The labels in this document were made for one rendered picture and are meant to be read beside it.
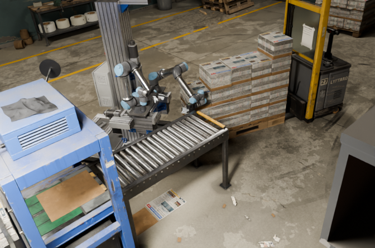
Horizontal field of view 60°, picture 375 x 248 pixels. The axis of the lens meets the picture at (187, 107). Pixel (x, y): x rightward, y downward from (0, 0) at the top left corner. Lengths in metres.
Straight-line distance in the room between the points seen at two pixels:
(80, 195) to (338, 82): 3.72
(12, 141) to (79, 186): 1.01
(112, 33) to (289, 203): 2.65
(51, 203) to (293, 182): 2.60
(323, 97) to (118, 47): 2.95
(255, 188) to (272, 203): 0.28
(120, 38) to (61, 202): 1.77
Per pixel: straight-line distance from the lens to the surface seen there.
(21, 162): 2.26
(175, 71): 3.80
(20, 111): 2.32
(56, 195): 3.06
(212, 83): 4.02
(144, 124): 3.86
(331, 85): 5.02
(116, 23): 3.63
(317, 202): 3.92
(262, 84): 4.45
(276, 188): 3.97
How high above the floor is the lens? 2.81
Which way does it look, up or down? 32 degrees down
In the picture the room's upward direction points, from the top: 4 degrees counter-clockwise
